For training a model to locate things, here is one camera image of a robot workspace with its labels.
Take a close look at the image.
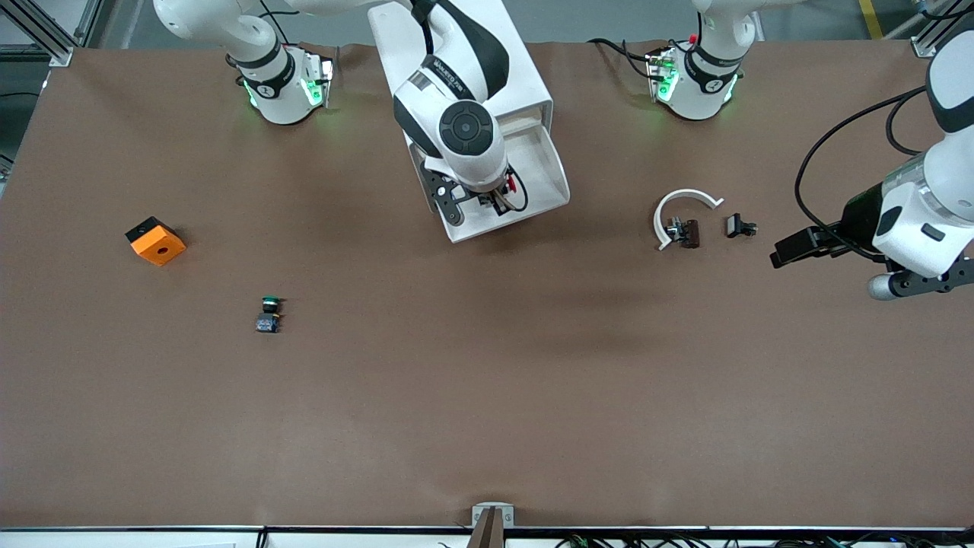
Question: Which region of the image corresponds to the brown table cover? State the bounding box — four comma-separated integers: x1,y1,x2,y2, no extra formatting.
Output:
0,38,974,530

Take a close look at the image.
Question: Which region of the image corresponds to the cable bundle below table edge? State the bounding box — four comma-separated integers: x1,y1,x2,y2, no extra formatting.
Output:
555,533,974,548

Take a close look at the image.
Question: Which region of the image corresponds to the green push button switch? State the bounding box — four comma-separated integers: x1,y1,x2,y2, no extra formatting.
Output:
255,295,286,334

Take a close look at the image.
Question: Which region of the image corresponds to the white curved plastic part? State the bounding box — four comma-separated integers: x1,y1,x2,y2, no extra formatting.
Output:
653,189,725,252

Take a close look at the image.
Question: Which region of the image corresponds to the orange box with hole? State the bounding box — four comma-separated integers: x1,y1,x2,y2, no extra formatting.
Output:
125,217,187,267

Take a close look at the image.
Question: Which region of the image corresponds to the black left base cable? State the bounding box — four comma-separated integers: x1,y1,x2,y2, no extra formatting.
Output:
586,37,663,81

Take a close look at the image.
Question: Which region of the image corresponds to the small brown electrical component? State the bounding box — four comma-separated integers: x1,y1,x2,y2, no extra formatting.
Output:
666,218,701,250

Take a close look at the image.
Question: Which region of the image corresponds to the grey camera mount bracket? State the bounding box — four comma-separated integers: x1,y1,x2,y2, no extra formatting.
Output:
468,502,515,548

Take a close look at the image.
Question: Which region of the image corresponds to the aluminium frame profile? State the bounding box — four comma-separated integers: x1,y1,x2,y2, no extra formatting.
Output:
912,23,948,58
0,0,100,65

